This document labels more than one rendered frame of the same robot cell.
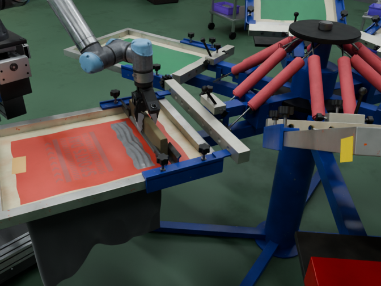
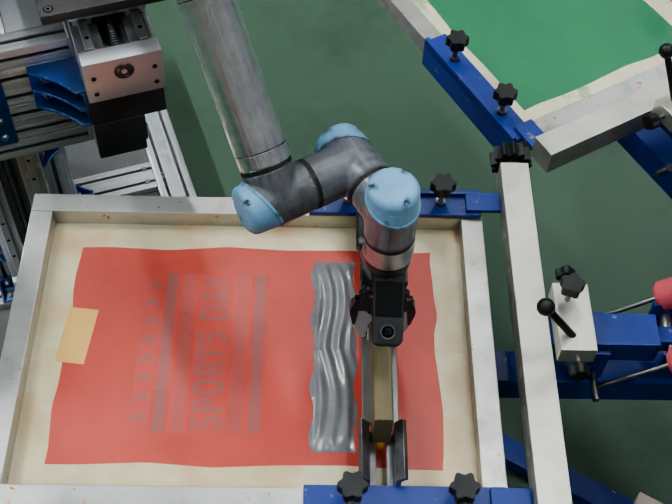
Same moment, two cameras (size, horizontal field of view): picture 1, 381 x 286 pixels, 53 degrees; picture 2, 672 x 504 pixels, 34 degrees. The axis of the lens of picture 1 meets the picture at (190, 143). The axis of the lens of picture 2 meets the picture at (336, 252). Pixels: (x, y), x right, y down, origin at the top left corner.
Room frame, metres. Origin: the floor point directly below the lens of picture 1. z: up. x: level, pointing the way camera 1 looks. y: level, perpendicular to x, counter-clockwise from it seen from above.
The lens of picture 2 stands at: (0.46, -0.14, 2.52)
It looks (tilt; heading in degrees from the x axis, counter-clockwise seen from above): 54 degrees down; 25
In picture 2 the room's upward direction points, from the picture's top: 3 degrees clockwise
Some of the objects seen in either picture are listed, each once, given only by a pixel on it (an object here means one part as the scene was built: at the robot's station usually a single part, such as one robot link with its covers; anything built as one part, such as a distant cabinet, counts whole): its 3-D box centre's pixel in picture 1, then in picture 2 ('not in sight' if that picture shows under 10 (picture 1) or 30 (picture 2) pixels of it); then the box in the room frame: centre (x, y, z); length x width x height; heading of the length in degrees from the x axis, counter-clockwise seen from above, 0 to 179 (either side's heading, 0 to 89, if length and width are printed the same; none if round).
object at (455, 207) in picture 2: (132, 104); (393, 211); (1.60, 0.27, 0.97); 0.30 x 0.05 x 0.07; 117
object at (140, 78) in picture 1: (142, 75); (386, 244); (1.35, 0.19, 1.23); 0.08 x 0.08 x 0.05
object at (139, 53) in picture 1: (141, 55); (390, 209); (1.36, 0.19, 1.31); 0.09 x 0.08 x 0.11; 58
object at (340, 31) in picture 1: (298, 149); not in sight; (1.72, -0.58, 0.68); 0.40 x 0.40 x 1.35
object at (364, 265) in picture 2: (143, 94); (384, 271); (1.36, 0.19, 1.15); 0.09 x 0.08 x 0.12; 27
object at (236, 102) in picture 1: (223, 110); (601, 336); (1.50, -0.14, 1.02); 0.17 x 0.06 x 0.05; 117
